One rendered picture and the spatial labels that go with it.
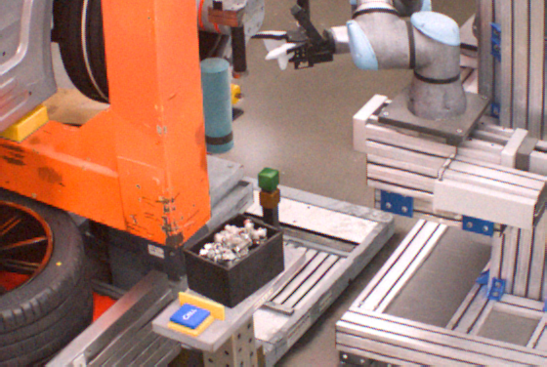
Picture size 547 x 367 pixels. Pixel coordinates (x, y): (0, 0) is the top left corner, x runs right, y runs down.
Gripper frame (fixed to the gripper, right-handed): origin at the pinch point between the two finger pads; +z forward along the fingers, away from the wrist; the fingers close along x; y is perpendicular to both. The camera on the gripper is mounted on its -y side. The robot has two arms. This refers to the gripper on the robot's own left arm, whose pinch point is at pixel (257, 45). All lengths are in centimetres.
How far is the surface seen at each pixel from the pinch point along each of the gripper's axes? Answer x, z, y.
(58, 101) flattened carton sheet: 159, 49, 80
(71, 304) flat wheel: -40, 61, 42
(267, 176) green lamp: -36.0, 7.9, 17.7
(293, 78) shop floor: 143, -47, 81
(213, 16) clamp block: 2.6, 10.4, -9.3
